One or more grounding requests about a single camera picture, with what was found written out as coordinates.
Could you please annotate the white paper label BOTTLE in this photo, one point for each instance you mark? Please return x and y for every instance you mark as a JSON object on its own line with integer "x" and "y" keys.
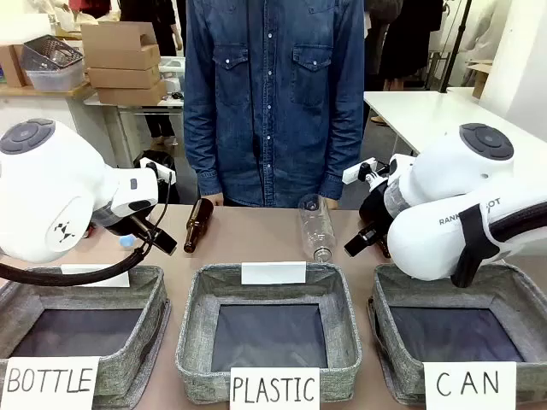
{"x": 49, "y": 382}

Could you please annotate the brown glass bottle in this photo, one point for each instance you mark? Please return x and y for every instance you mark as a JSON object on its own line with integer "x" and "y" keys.
{"x": 198, "y": 224}

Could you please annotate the blank white card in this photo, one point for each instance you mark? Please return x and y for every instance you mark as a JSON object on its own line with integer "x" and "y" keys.
{"x": 111, "y": 277}
{"x": 273, "y": 273}

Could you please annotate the open cardboard box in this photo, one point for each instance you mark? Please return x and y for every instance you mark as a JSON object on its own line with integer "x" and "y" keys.
{"x": 115, "y": 45}

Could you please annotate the background person in black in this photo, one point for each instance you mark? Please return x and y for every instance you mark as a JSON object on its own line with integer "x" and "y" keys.
{"x": 149, "y": 13}

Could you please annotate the grey fabric basket labelled bottle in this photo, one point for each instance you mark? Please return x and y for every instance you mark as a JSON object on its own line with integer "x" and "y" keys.
{"x": 85, "y": 329}

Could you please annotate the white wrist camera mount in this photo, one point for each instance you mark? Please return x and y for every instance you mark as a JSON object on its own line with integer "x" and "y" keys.
{"x": 156, "y": 167}
{"x": 354, "y": 174}

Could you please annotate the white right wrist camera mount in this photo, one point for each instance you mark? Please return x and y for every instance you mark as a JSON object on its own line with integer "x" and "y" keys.
{"x": 354, "y": 174}

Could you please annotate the grey fabric basket labelled plastic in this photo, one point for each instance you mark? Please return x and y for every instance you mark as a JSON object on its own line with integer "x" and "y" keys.
{"x": 269, "y": 333}

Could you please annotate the white paper label CAN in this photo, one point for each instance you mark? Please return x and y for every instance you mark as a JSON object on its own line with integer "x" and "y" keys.
{"x": 469, "y": 384}

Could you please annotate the background person in dark clothes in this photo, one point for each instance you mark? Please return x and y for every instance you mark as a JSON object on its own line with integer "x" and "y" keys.
{"x": 406, "y": 42}

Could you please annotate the black tripod pole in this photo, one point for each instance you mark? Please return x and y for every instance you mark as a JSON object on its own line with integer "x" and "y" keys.
{"x": 457, "y": 42}

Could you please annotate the person right hand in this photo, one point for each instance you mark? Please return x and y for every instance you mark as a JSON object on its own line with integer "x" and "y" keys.
{"x": 215, "y": 200}

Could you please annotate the clear plastic storage container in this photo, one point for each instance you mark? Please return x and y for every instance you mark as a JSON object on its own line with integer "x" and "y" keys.
{"x": 53, "y": 68}

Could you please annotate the white paper label PLASTIC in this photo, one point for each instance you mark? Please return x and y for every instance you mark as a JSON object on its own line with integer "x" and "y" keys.
{"x": 274, "y": 389}

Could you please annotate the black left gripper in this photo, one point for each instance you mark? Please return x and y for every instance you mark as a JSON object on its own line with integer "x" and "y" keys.
{"x": 126, "y": 225}

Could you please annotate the person torso in denim shirt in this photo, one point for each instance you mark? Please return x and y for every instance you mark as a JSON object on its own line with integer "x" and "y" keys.
{"x": 273, "y": 85}

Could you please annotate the person left hand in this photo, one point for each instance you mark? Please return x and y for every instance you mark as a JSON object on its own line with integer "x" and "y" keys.
{"x": 333, "y": 204}

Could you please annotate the flat cardboard box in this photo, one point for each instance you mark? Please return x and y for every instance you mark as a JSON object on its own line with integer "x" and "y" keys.
{"x": 121, "y": 77}
{"x": 130, "y": 95}

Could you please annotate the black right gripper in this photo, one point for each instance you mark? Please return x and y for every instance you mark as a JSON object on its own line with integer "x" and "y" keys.
{"x": 374, "y": 213}

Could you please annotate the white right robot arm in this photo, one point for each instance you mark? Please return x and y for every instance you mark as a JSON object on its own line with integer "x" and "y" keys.
{"x": 427, "y": 239}

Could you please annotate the grey fabric basket labelled can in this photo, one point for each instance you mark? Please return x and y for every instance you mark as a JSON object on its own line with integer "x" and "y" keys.
{"x": 453, "y": 333}

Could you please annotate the cardboard piece by wall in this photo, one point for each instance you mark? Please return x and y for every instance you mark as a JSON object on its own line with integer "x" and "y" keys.
{"x": 479, "y": 77}

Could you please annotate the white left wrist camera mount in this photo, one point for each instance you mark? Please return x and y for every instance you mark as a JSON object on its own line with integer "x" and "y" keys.
{"x": 156, "y": 167}

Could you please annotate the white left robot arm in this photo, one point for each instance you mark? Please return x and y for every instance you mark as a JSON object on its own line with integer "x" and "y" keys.
{"x": 51, "y": 192}

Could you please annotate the person right forearm denim sleeve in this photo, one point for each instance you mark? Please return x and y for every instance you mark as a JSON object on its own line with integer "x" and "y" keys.
{"x": 201, "y": 162}

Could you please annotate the large clear plastic bottle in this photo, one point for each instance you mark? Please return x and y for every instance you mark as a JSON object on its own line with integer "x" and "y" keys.
{"x": 318, "y": 230}

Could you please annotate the small brown cardboard box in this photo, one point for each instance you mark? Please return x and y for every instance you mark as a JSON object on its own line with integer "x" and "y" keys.
{"x": 10, "y": 64}

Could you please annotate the person left forearm denim sleeve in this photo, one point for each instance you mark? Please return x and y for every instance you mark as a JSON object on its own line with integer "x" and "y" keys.
{"x": 342, "y": 162}

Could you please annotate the wooden shelf board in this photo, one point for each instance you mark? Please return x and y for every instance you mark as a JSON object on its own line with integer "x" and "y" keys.
{"x": 25, "y": 91}

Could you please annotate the white table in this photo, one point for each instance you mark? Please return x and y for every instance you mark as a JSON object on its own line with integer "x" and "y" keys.
{"x": 427, "y": 111}

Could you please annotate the black bag on floor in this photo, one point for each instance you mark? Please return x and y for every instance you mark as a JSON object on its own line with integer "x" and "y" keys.
{"x": 164, "y": 154}

